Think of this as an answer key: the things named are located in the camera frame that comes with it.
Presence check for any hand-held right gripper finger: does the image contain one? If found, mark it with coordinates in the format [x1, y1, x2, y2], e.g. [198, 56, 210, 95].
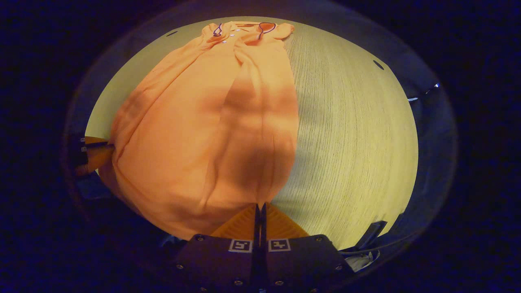
[260, 203, 355, 293]
[173, 203, 261, 293]

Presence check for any orange T-shirt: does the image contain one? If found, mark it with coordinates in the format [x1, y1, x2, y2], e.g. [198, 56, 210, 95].
[98, 20, 300, 241]

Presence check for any dark flat bar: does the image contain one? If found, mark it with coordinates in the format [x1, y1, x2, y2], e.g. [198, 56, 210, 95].
[353, 221, 388, 251]

